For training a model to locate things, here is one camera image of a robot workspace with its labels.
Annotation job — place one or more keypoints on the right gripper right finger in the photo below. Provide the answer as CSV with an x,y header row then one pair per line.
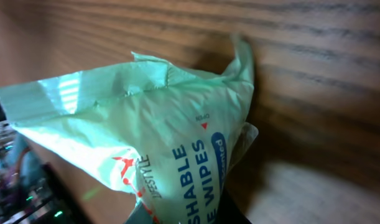
x,y
228,212

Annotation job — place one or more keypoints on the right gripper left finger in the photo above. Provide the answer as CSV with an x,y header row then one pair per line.
x,y
140,215

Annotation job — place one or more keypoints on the light green wipes packet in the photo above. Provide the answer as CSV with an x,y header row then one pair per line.
x,y
165,133

